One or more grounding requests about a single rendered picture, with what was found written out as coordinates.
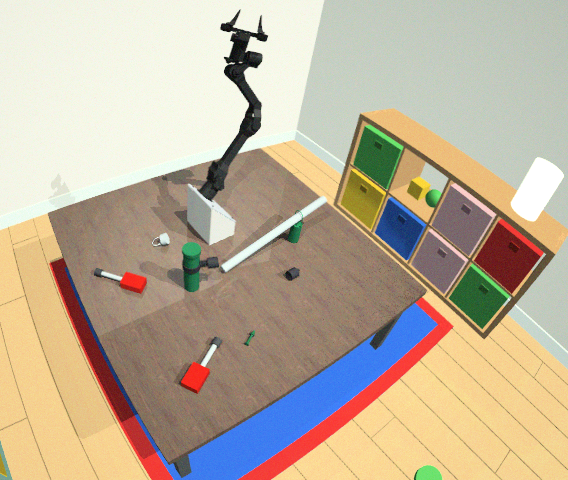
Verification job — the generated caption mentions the green cylinder with cap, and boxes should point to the green cylinder with cap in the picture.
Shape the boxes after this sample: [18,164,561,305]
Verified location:
[182,242,201,292]

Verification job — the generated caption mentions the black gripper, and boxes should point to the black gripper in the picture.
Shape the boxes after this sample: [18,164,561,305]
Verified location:
[220,10,268,51]

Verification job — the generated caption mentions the green cylinder with hook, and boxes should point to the green cylinder with hook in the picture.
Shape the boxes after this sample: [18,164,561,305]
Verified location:
[288,210,303,243]

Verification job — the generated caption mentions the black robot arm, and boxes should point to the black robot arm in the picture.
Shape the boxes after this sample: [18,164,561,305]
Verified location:
[197,31,263,202]

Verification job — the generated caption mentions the white long pipe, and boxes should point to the white long pipe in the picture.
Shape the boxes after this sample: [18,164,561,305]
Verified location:
[221,195,328,273]

